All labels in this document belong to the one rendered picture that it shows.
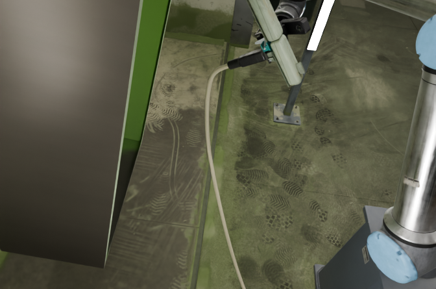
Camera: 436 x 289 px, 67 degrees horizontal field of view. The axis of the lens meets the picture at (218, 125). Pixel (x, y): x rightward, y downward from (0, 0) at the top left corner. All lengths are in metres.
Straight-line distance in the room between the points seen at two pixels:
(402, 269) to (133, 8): 0.92
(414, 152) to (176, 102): 1.79
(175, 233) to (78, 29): 1.45
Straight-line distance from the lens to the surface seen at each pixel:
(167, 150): 2.12
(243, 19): 2.96
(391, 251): 1.07
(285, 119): 2.47
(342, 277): 1.62
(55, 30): 0.54
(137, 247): 1.82
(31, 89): 0.64
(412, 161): 0.94
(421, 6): 1.04
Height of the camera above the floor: 1.72
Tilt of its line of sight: 47 degrees down
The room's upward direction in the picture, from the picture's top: 8 degrees clockwise
